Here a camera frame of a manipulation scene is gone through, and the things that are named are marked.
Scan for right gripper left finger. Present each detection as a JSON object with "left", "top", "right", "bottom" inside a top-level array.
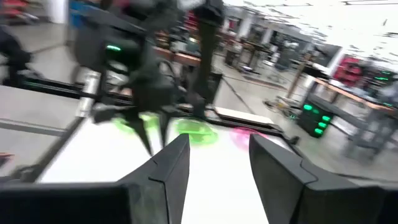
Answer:
[{"left": 118, "top": 133, "right": 191, "bottom": 224}]

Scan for translucent pink plastic plate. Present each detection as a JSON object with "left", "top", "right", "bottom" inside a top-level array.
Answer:
[{"left": 229, "top": 126, "right": 270, "bottom": 153}]

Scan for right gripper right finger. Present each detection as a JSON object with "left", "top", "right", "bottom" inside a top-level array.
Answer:
[{"left": 249, "top": 134, "right": 379, "bottom": 224}]

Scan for wooden workbench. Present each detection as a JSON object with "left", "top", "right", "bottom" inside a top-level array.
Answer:
[{"left": 309, "top": 75, "right": 398, "bottom": 118}]

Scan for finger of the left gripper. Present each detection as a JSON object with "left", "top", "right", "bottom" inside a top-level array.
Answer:
[
  {"left": 127, "top": 114, "right": 154, "bottom": 157},
  {"left": 157, "top": 111, "right": 172, "bottom": 147}
]

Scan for black box with green lights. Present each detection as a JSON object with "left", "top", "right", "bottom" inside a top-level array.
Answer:
[{"left": 297, "top": 98, "right": 336, "bottom": 139}]

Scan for red storage bins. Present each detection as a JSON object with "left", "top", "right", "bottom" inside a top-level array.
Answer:
[{"left": 333, "top": 55, "right": 364, "bottom": 87}]

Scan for flat white board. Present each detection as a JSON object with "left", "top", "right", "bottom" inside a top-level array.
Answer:
[{"left": 213, "top": 106, "right": 275, "bottom": 126}]

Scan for black table frame rail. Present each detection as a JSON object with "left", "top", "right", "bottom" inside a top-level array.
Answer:
[{"left": 17, "top": 76, "right": 133, "bottom": 105}]

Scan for translucent green plastic plate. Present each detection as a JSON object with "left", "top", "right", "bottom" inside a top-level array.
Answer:
[
  {"left": 112, "top": 112, "right": 160, "bottom": 135},
  {"left": 173, "top": 118, "right": 220, "bottom": 146}
]

